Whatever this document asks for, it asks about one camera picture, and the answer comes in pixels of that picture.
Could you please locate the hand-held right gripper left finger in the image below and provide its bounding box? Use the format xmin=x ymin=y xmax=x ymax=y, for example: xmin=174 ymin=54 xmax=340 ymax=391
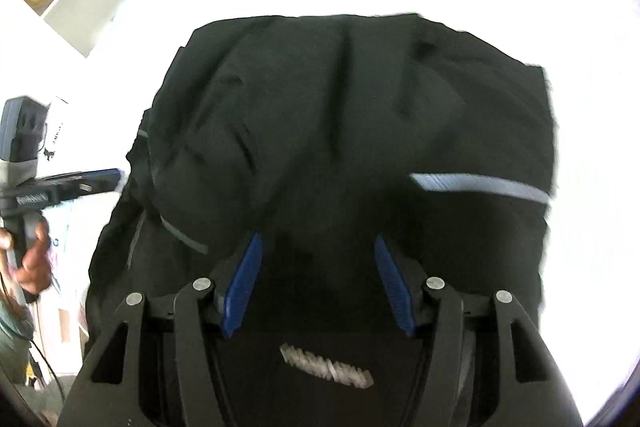
xmin=70 ymin=232 xmax=265 ymax=427

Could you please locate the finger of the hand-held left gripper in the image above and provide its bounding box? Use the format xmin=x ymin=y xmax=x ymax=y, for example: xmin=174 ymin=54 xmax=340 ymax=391
xmin=41 ymin=167 xmax=124 ymax=204

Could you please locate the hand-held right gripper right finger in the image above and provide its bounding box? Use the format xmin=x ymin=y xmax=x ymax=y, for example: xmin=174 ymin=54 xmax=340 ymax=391
xmin=374 ymin=234 xmax=583 ymax=427

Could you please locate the black hooded jacket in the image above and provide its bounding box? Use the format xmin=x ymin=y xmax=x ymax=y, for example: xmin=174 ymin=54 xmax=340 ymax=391
xmin=80 ymin=12 xmax=559 ymax=427

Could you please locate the person's left forearm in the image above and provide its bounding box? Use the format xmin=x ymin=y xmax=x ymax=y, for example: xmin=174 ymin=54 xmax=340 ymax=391
xmin=0 ymin=287 xmax=37 ymax=385

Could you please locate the person's left hand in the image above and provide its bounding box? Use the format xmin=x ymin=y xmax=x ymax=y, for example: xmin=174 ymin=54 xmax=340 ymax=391
xmin=0 ymin=221 xmax=54 ymax=297

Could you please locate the white box with cat print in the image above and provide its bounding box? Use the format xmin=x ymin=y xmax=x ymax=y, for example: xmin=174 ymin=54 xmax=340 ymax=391
xmin=37 ymin=94 xmax=72 ymax=164

